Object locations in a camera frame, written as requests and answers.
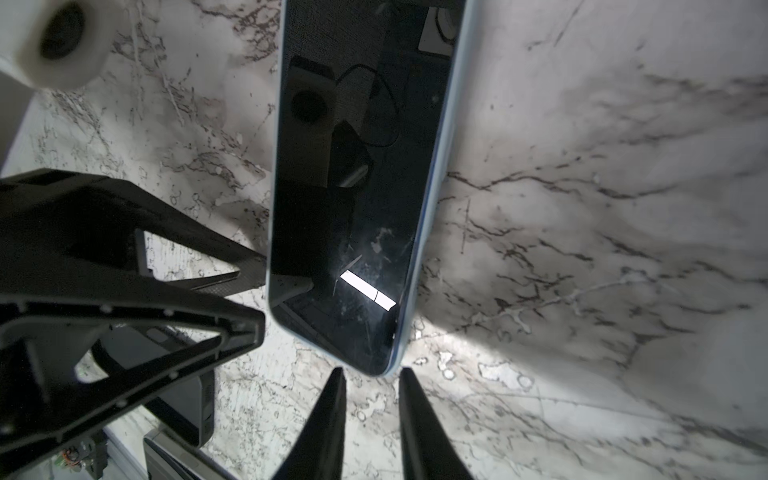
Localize black smartphone left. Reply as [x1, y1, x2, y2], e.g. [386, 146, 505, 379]
[143, 429, 236, 480]

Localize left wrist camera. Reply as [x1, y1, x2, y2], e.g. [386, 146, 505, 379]
[1, 0, 122, 90]

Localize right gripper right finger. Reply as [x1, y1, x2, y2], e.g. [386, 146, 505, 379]
[399, 368, 473, 479]

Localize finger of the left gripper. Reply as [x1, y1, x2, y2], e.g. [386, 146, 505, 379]
[1, 169, 267, 297]
[1, 263, 265, 474]

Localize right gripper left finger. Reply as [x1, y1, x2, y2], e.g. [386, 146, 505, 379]
[273, 367, 347, 480]

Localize dark blue smartphone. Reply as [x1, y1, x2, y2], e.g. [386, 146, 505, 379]
[266, 0, 469, 376]

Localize black phone case left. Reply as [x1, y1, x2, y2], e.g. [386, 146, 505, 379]
[91, 326, 215, 447]

